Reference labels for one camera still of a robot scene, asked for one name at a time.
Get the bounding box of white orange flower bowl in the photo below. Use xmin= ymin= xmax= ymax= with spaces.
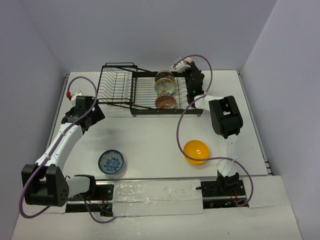
xmin=154 ymin=77 xmax=175 ymax=95

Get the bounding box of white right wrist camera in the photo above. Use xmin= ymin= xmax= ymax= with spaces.
xmin=171 ymin=58 xmax=190 ymax=73

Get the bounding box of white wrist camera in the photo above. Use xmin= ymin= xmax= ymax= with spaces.
xmin=171 ymin=58 xmax=190 ymax=73
xmin=66 ymin=90 xmax=83 ymax=107

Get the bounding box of blue pattern bowl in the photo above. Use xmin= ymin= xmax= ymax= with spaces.
xmin=98 ymin=149 xmax=125 ymax=175

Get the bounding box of yellow bowl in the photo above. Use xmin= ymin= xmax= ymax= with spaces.
xmin=183 ymin=140 xmax=210 ymax=165

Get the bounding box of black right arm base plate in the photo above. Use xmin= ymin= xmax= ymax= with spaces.
xmin=195 ymin=179 xmax=247 ymax=209

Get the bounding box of orange lattice pattern bowl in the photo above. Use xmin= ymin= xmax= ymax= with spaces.
xmin=155 ymin=95 xmax=177 ymax=109

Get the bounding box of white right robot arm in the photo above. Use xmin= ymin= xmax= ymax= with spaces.
xmin=182 ymin=60 xmax=243 ymax=163

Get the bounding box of grey leaf pattern bowl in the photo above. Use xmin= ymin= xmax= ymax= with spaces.
xmin=154 ymin=70 xmax=174 ymax=82

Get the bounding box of orange floral pattern bowl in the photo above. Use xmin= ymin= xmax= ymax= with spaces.
xmin=184 ymin=57 xmax=193 ymax=66

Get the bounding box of black wire dish rack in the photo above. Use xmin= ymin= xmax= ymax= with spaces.
xmin=98 ymin=62 xmax=189 ymax=117

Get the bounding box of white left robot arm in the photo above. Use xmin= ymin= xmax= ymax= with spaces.
xmin=19 ymin=96 xmax=105 ymax=207

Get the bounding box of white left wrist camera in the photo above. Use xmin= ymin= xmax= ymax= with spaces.
xmin=66 ymin=90 xmax=83 ymax=107

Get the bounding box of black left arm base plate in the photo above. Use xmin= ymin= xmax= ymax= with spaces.
xmin=65 ymin=180 xmax=115 ymax=217

